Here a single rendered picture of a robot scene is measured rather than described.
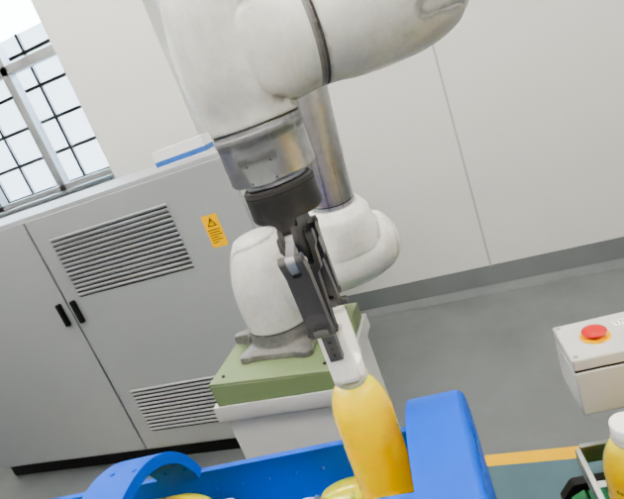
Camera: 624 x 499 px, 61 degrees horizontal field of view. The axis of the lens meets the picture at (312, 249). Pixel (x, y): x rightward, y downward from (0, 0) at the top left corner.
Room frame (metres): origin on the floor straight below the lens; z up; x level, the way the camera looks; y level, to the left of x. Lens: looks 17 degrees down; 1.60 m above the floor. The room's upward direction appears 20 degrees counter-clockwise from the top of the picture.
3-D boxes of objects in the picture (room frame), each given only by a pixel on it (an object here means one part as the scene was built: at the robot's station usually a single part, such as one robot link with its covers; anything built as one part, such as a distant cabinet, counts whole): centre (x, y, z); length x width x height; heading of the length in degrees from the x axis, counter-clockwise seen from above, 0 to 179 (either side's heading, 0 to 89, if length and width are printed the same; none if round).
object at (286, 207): (0.54, 0.01, 1.47); 0.08 x 0.07 x 0.09; 166
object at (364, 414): (0.54, 0.01, 1.18); 0.07 x 0.07 x 0.19
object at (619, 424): (0.50, -0.28, 1.10); 0.04 x 0.04 x 0.02
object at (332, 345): (0.50, 0.02, 1.34); 0.03 x 0.01 x 0.05; 166
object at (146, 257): (2.73, 1.12, 0.72); 2.15 x 0.54 x 1.45; 70
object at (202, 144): (2.42, 0.38, 1.48); 0.24 x 0.12 x 0.08; 78
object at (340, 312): (0.56, 0.00, 1.32); 0.03 x 0.01 x 0.07; 76
